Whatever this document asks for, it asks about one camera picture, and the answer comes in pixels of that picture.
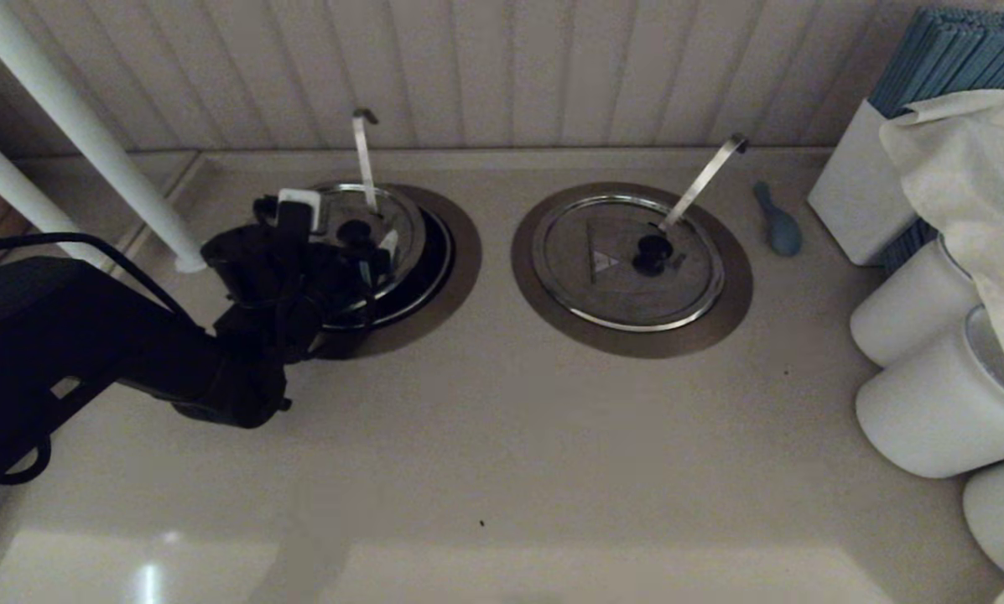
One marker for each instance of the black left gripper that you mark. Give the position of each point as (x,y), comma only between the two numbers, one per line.
(321,294)

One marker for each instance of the steel lid with black knob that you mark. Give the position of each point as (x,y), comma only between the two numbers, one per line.
(604,295)
(405,231)

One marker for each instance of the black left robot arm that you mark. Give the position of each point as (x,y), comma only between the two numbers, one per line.
(49,335)

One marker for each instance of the blue rice paddle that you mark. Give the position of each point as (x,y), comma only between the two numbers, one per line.
(782,233)

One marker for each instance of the thick white pole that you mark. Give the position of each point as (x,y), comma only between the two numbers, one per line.
(74,117)

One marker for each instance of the thin white pole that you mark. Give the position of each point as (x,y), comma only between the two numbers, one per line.
(7,184)

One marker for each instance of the white straw holder box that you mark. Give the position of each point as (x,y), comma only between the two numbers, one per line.
(855,191)

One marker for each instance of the white paper cup stack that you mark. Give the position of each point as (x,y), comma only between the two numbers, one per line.
(906,309)
(931,411)
(998,512)

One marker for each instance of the cream cloth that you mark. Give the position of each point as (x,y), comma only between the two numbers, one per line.
(975,184)

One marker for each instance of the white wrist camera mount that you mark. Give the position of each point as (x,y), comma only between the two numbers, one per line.
(299,200)

